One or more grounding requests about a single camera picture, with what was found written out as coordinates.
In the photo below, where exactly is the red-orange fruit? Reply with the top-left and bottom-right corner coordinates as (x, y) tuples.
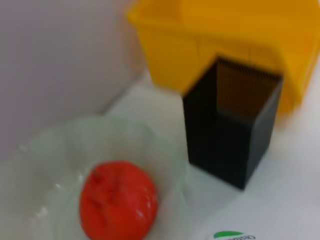
(79, 161), (159, 240)

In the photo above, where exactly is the black mesh pen holder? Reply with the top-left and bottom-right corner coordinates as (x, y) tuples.
(182, 56), (285, 190)

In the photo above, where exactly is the translucent green fruit bowl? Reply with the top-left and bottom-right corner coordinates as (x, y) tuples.
(0, 114), (193, 240)

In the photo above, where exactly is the clear green-label water bottle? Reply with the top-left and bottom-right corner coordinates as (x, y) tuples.
(206, 229), (257, 240)

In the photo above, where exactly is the yellow plastic bin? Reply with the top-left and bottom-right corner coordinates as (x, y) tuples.
(127, 0), (320, 113)

